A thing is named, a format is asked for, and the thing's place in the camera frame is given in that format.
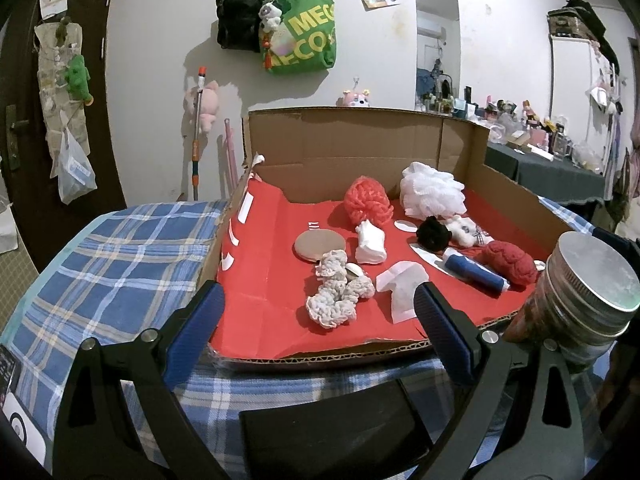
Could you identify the white rounded device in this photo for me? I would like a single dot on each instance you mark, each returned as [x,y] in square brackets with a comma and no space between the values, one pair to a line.
[22,430]

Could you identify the clear plastic bag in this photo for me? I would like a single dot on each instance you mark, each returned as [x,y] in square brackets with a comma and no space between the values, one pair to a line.
[75,175]

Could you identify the pink stick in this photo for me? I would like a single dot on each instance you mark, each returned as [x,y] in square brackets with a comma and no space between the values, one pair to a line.
[231,152]

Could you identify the cardboard box with red lining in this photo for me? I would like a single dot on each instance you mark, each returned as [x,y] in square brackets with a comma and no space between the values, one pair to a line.
[265,270]

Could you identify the green plush toy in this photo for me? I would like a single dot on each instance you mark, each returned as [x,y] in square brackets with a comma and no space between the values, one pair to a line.
[77,77]

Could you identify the white mesh bath pouf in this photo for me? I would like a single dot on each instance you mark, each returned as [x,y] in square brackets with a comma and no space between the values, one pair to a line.
[432,187]

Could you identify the round tan pad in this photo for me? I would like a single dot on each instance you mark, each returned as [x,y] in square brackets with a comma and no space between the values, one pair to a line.
[320,246]

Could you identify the black printed card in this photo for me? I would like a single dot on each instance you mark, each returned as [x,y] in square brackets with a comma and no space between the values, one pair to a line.
[7,372]

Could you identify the black fuzzy scrunchie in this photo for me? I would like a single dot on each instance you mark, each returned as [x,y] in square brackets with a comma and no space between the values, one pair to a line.
[434,234]

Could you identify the table with dark cloth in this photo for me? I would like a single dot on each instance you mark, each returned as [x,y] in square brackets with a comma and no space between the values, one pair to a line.
[550,175]

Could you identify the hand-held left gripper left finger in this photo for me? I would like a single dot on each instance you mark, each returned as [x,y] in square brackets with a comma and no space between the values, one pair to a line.
[192,330]

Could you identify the dark brown door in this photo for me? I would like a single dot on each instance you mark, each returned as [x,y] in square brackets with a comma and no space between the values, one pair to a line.
[102,125]

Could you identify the panda plush toy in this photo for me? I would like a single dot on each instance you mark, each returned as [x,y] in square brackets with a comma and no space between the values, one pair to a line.
[270,16]

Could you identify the pink plush toy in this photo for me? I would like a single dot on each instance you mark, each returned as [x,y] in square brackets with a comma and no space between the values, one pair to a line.
[355,99]

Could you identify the red knitted scrunchie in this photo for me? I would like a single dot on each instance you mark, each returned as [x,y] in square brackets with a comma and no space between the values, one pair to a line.
[507,262]

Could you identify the coral mesh bath pouf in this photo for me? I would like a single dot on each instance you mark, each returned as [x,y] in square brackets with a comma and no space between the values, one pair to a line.
[367,202]

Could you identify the green tote bag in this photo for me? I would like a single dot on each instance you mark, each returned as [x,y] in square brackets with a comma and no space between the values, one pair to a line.
[307,40]

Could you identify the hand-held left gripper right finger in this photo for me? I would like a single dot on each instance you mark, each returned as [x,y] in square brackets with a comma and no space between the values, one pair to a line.
[445,330]

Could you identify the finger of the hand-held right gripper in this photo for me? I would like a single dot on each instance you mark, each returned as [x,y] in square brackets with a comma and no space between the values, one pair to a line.
[615,242]

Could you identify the wall mirror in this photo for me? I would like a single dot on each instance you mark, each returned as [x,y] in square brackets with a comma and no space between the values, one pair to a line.
[435,5]

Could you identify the pink pig plush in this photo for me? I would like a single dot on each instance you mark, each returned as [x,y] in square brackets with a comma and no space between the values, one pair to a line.
[205,105]

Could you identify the pink curtain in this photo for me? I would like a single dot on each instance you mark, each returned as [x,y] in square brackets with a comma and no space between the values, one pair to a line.
[635,100]

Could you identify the hanging fabric organizer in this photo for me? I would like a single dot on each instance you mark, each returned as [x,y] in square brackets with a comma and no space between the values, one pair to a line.
[50,85]

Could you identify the white wardrobe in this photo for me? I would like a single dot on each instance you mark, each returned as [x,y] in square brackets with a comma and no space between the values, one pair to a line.
[570,85]

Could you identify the white tissue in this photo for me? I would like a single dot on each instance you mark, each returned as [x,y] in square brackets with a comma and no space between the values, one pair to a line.
[371,245]

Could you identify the black box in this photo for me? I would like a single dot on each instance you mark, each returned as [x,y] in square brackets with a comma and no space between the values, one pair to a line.
[330,430]

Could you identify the dark bag on wardrobe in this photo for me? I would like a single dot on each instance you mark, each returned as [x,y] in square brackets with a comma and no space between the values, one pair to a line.
[575,20]

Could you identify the cream crochet scrunchie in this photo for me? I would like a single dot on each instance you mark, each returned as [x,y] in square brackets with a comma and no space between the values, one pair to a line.
[332,305]

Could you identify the black backpack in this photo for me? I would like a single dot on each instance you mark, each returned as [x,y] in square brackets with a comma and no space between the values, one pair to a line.
[240,15]

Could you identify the white paper sheet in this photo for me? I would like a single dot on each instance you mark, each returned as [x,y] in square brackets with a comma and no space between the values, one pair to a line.
[402,290]

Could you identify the glass jar with metal lid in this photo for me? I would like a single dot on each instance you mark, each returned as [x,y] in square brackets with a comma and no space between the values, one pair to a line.
[585,285]

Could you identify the hanging white garment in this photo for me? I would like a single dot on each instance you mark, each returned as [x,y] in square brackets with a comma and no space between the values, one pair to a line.
[602,97]

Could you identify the small white plush toy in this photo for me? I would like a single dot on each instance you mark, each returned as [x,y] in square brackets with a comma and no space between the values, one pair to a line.
[462,229]

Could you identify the clutter of small table items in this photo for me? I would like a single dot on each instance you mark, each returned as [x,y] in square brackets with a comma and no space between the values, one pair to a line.
[530,132]

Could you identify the mop pole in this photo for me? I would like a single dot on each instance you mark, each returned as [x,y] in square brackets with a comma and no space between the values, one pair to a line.
[197,150]

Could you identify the blue and white tube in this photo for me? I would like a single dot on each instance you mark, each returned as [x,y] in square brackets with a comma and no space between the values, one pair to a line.
[475,272]

